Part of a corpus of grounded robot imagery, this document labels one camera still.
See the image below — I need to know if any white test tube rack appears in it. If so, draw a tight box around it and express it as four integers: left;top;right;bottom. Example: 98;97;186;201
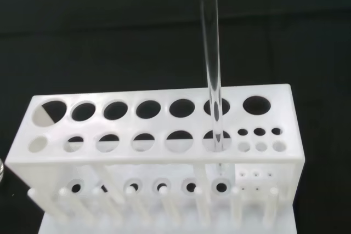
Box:
5;83;305;234

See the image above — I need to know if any black bench cloth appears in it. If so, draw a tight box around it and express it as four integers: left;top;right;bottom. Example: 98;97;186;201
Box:
0;0;351;234

